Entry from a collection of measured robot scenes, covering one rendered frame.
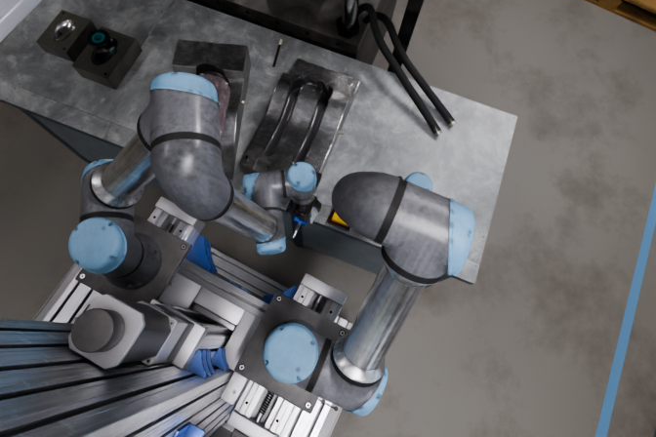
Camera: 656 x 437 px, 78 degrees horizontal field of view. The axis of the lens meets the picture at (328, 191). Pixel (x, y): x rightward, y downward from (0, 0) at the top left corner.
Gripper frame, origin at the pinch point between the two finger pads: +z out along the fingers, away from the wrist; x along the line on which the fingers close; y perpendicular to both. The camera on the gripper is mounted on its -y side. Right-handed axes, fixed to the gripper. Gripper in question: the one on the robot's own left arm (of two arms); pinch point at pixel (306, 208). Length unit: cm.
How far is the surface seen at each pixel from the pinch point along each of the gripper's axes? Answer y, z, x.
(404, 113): -52, 5, 20
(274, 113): -27.1, -4.0, -23.6
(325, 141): -24.2, -3.3, -2.7
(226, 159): -5.5, -0.5, -32.3
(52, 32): -27, -1, -117
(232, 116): -19.8, -4.5, -36.4
